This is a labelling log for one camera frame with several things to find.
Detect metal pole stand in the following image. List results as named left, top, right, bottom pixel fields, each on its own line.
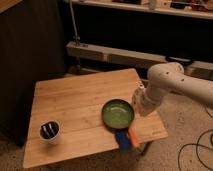
left=69, top=0, right=87, bottom=47

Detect black cables on floor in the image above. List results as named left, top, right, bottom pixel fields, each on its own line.
left=177, top=107, right=213, bottom=171

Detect upper shelf with items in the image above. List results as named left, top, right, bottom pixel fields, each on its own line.
left=63, top=0, right=213, bottom=20

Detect orange stick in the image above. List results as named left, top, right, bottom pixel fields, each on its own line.
left=128, top=127, right=140, bottom=148

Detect white cup with dark inside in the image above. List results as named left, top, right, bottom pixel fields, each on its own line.
left=39, top=121, right=60, bottom=145

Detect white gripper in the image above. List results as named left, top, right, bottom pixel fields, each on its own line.
left=131, top=84, right=157, bottom=117

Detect dark cabinet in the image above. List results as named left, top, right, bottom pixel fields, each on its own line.
left=0, top=0, right=66, bottom=146

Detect long grey case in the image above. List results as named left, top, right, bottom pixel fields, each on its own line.
left=66, top=41, right=213, bottom=80

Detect green ceramic bowl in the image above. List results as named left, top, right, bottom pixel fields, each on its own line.
left=101, top=99, right=135, bottom=129

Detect wooden folding table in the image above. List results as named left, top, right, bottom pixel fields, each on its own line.
left=22, top=68, right=169, bottom=170

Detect blue block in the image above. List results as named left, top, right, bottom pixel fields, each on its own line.
left=115, top=130, right=132, bottom=150

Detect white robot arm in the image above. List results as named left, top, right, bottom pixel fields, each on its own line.
left=132, top=62, right=213, bottom=116

